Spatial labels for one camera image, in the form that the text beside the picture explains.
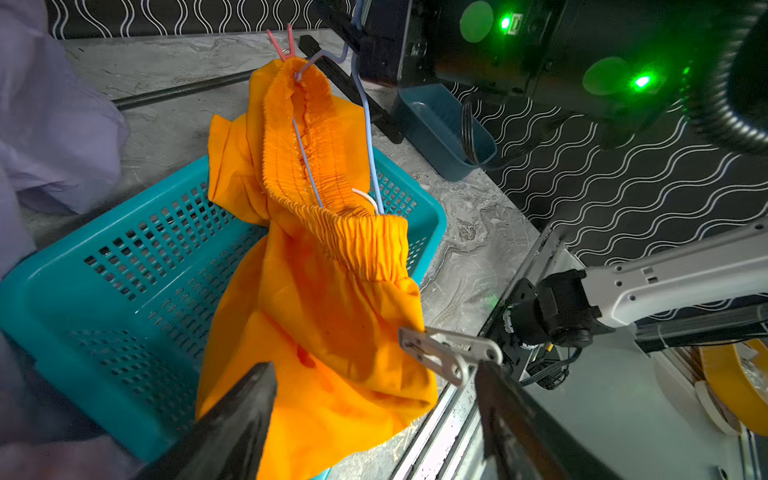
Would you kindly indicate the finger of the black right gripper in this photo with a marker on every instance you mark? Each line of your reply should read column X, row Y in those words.
column 348, row 27

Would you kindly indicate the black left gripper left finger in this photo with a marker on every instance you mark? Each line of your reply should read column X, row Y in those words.
column 228, row 441

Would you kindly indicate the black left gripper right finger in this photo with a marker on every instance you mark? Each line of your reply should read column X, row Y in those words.
column 521, row 440

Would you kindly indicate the white clothespin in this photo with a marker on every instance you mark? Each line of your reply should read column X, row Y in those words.
column 448, row 354

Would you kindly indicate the orange shorts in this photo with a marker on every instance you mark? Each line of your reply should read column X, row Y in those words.
column 321, row 296

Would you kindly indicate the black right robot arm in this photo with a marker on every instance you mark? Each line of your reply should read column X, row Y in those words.
column 621, row 63

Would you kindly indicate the lilac shorts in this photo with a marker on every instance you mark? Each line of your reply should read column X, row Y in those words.
column 60, row 153

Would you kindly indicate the teal plastic basket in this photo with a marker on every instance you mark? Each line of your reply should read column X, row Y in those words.
column 117, row 315

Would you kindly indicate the dark teal plastic bin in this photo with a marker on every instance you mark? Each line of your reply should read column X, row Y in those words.
column 429, row 117

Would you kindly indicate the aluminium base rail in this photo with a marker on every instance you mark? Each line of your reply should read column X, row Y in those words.
column 639, row 412

